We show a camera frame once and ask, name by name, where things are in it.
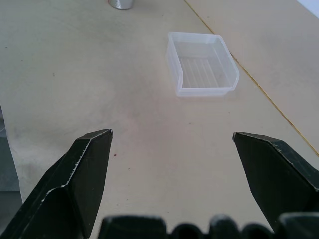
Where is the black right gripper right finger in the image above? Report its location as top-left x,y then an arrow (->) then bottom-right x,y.
232,131 -> 319,232

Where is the clear plastic bin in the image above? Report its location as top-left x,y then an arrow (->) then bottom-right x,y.
166,31 -> 240,98

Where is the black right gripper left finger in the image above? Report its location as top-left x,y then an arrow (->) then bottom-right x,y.
0,128 -> 114,239

